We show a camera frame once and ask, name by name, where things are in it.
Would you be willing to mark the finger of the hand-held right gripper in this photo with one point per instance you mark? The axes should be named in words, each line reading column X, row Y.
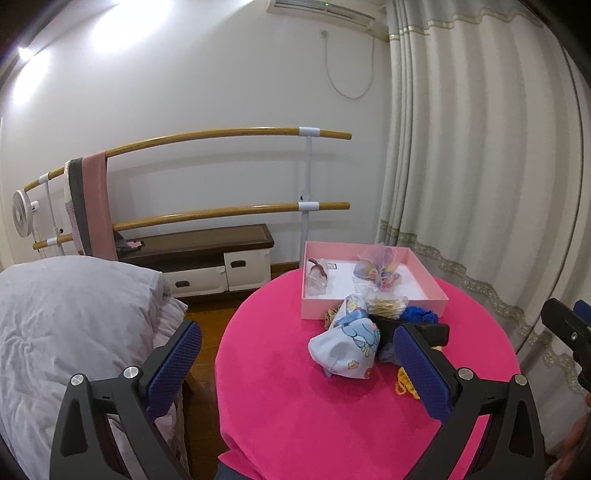
column 565, row 332

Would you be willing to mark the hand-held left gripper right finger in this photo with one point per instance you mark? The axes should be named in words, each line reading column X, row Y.
column 422, row 374

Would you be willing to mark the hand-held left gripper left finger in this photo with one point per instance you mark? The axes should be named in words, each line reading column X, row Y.
column 178, row 362

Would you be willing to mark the yellow crochet item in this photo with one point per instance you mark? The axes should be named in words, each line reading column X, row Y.
column 406, row 382

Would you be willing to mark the black pouch case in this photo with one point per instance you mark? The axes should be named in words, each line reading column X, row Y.
column 434, row 333

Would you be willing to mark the blue knitted cloth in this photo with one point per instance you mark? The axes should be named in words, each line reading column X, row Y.
column 418, row 315

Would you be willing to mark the blue cartoon print cloth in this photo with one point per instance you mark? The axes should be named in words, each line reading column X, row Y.
column 344, row 341

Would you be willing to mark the pink shallow box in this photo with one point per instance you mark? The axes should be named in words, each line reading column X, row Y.
column 415, row 286

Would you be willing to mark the brown scrunchie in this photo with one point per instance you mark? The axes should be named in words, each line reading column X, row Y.
column 330, row 317

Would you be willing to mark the pastel organza scrunchie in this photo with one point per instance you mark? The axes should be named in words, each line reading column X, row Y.
column 376, row 267

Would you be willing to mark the person's right hand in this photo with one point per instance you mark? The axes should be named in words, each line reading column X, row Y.
column 577, row 445

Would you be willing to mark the wide white drawer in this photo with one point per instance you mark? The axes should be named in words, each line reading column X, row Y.
column 194, row 279

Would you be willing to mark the pale lilac duvet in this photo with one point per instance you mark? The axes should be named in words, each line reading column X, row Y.
column 69, row 332

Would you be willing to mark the small white drawer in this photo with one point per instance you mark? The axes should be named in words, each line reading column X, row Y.
column 247, row 270

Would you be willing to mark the pink round tablecloth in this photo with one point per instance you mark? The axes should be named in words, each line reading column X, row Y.
column 286, row 406

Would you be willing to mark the dark wooden bench cabinet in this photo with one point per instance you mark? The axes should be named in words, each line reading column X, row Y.
column 198, row 242

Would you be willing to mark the small pink item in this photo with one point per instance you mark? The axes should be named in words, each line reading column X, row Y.
column 135, row 243

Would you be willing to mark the short wooden barre bar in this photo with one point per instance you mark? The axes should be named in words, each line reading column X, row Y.
column 221, row 212

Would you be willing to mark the pink towel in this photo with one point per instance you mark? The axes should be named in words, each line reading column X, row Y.
column 99, row 207

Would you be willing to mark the grey towel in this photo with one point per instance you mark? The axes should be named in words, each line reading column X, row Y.
column 76, row 207

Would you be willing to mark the cream lace-trimmed curtain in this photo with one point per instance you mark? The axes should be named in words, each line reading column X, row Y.
column 475, row 161

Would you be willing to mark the white barre stand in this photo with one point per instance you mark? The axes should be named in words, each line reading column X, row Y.
column 307, row 184
column 51, row 207

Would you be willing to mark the white standing fan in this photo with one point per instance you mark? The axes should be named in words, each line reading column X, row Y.
column 21, row 213

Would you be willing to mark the wooden ballet barre rack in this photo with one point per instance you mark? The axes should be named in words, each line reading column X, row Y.
column 207, row 135

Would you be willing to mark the white air conditioner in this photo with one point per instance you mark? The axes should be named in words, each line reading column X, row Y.
column 323, row 11

